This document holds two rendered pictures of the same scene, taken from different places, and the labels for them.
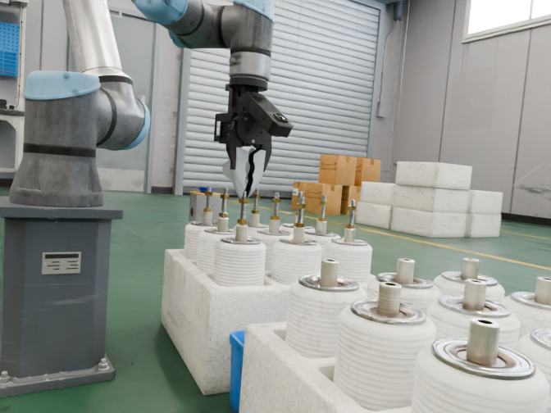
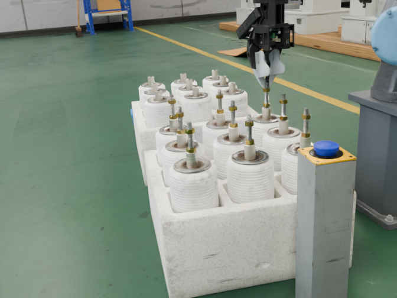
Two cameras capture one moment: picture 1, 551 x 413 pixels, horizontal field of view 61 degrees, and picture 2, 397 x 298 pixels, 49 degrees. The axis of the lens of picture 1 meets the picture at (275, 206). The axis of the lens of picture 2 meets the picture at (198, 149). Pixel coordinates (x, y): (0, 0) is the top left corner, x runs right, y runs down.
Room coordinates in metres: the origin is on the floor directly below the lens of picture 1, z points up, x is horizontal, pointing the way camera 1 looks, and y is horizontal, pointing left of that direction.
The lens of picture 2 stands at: (1.95, 0.15, 0.59)
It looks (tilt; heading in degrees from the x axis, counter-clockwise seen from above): 21 degrees down; 194
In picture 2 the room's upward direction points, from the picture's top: 4 degrees counter-clockwise
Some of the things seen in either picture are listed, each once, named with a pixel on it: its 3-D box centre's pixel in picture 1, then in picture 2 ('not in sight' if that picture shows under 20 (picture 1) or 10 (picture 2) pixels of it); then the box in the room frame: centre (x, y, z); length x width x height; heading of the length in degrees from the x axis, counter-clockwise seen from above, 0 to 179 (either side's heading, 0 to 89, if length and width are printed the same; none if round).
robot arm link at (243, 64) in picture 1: (248, 70); not in sight; (0.87, 0.07, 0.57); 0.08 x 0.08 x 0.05
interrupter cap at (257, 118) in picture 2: (240, 241); (266, 118); (0.86, 0.06, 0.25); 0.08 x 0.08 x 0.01
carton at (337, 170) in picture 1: (337, 170); not in sight; (4.88, -0.61, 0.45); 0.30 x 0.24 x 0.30; 33
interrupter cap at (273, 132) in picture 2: (222, 232); (283, 132); (0.97, 0.11, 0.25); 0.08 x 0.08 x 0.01
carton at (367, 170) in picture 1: (362, 172); not in sight; (5.08, -0.90, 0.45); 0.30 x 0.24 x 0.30; 29
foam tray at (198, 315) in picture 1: (268, 305); (236, 203); (1.02, 0.00, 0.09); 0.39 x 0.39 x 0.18; 24
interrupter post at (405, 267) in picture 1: (404, 271); (195, 91); (0.62, -0.18, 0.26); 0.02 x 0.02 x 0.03
